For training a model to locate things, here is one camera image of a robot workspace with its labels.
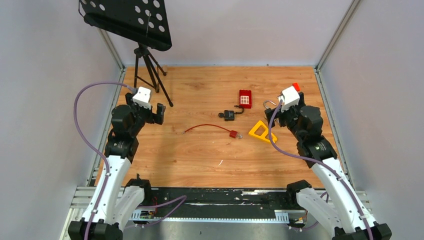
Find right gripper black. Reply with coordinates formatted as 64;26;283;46
264;101;304;142

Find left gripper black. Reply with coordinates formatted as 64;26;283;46
125;92;165;137

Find brass padlock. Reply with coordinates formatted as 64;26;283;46
263;100;277;110

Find red cable lock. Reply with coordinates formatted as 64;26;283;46
182;123;244;140

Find black padlock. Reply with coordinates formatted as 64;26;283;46
218;105;245;122

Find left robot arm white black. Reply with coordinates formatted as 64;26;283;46
67;90;166;240

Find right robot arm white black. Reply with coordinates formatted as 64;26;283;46
265;87;392;240

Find yellow triangular plastic piece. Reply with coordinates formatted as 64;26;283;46
248;120;278;143

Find small red block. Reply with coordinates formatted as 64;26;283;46
292;82;301;92

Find red toy brick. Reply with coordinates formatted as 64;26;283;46
238;89;253;109

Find black music stand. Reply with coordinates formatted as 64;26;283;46
78;0;174;107

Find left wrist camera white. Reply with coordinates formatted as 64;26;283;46
132;86;152;110

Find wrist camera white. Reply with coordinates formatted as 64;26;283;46
277;85;300;112
132;86;152;110

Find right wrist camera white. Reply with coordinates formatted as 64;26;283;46
277;85;300;112

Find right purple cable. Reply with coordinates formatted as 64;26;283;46
267;99;375;240

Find purple cable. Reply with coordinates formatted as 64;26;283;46
267;99;375;240
73;81;188;240

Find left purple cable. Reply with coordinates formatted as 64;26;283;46
73;81;188;240

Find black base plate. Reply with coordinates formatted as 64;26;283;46
138;187;306;220

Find slotted cable duct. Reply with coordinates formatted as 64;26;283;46
130;209;307;223

